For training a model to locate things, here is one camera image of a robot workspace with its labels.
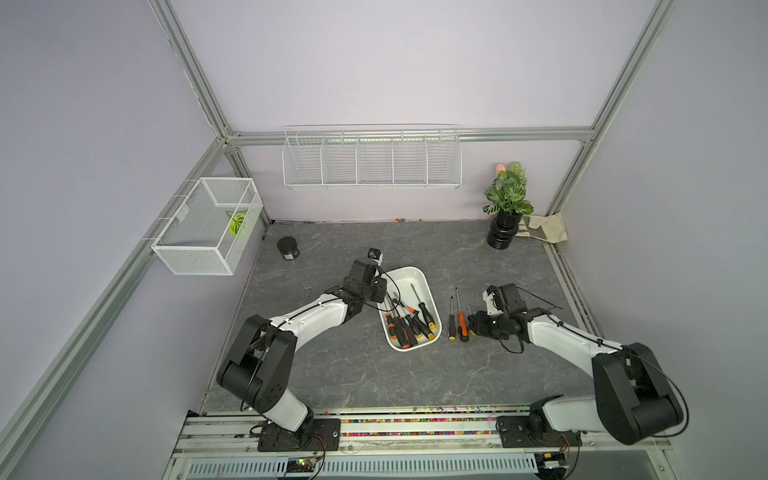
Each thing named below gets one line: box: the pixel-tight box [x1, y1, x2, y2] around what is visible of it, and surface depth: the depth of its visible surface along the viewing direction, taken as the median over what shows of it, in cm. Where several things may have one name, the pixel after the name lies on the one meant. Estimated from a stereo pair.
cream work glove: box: [522, 211, 568, 244], surface depth 122 cm
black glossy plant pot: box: [486, 212, 523, 250], surface depth 110 cm
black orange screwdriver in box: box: [393, 294, 411, 350], surface depth 88 cm
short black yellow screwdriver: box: [399, 298, 436, 341], surface depth 91 cm
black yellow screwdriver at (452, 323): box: [448, 295, 457, 341], surface depth 92 cm
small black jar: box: [277, 236, 301, 261], surface depth 111 cm
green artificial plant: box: [483, 161, 535, 215], surface depth 96 cm
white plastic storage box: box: [377, 266, 443, 352], surface depth 93 cm
